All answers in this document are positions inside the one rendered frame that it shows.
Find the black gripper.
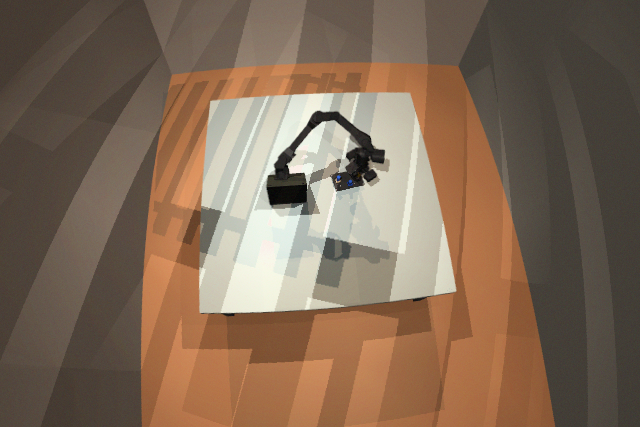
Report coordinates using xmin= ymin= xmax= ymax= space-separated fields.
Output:
xmin=346 ymin=149 xmax=377 ymax=182

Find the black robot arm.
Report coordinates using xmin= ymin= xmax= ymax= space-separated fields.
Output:
xmin=273 ymin=111 xmax=385 ymax=180

